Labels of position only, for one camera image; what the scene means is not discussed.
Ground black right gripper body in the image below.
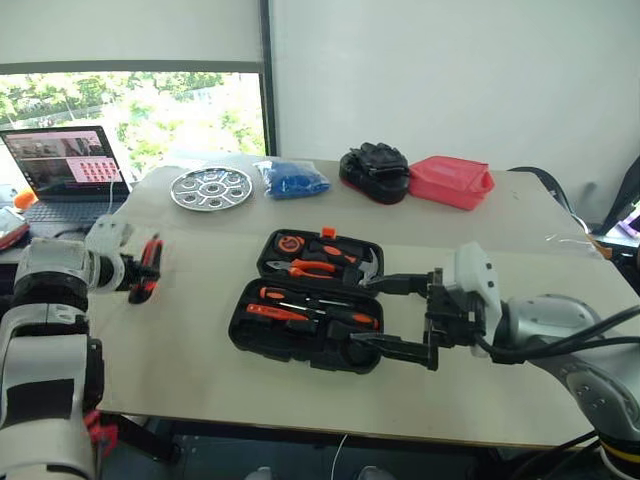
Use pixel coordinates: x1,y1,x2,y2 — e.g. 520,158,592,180
424,267,489,351

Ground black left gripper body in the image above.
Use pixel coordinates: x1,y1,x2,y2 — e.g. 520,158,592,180
119,253,145,293

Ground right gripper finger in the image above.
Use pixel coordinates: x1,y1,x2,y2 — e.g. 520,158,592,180
361,270,432,298
349,333,441,372

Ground screwdriver orange striped handle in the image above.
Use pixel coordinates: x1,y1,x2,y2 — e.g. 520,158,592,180
279,311,382,333

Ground black tool case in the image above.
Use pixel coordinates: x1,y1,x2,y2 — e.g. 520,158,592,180
227,226,387,376

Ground dark side desk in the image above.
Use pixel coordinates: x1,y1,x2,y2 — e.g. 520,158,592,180
0,218,94,269

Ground round metal compartment tray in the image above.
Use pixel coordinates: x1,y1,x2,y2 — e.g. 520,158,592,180
169,166,254,212

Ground red fabric pouch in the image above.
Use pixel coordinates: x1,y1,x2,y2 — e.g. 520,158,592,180
407,154,497,213

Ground orange black tape measure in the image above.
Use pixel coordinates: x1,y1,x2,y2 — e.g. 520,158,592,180
275,233,307,256

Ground red and white flat object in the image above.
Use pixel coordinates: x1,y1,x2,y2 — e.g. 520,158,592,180
0,206,31,252

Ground open laptop computer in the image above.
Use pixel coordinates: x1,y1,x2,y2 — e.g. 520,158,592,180
0,125,134,239

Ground blue filled plastic bag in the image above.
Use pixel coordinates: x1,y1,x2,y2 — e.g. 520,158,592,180
252,158,333,202

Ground black slanted stand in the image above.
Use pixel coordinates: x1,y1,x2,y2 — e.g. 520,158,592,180
601,153,640,237

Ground white roller blind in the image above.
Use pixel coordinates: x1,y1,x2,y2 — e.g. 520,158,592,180
0,0,264,77

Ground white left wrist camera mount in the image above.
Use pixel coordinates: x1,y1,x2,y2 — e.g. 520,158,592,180
84,214,136,297

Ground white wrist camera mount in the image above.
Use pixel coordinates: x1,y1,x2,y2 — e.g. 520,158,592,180
84,214,136,297
444,240,504,359

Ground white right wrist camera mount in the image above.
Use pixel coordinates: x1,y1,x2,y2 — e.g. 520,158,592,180
444,240,504,359

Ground claw hammer black orange handle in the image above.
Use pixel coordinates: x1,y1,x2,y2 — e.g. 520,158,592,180
306,239,383,289

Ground orange handled pliers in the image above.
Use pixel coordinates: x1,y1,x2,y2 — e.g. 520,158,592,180
265,257,338,280

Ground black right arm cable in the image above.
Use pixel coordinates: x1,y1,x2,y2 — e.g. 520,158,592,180
471,304,640,367

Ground white hanging cable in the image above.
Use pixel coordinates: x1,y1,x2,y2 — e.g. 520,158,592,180
332,433,351,480

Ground black table frame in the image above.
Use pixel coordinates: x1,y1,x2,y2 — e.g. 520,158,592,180
113,413,182,465

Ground red plastic bracket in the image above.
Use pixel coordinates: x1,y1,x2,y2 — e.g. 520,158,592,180
83,409,120,460

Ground dark window frame post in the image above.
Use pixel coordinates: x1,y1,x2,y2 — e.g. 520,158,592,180
258,0,282,157

